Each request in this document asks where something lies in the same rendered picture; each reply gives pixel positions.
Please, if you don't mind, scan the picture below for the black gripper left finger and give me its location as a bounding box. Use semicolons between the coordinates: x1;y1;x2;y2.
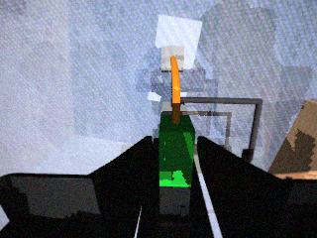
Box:
0;136;153;238

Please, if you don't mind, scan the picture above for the black post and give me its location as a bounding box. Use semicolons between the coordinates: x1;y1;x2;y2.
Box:
136;138;215;238

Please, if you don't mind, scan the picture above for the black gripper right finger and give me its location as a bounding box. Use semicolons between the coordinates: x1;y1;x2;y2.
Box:
197;136;317;238

